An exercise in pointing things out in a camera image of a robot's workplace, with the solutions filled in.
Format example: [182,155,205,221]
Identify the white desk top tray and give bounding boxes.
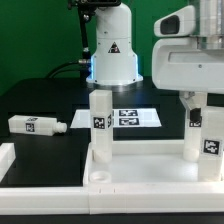
[83,138,224,187]

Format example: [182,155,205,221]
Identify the white obstacle wall bar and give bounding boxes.
[0,182,224,215]

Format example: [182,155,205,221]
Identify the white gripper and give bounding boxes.
[152,4,224,123]

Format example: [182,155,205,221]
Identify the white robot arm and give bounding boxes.
[86,0,224,94]

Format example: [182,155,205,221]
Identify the white marker sheet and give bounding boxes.
[71,108,161,128]

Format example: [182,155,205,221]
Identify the black camera pole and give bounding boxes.
[67,0,123,79]

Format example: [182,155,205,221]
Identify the black cable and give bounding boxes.
[45,59,88,79]

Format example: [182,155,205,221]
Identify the white left wall block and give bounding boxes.
[0,143,16,182]

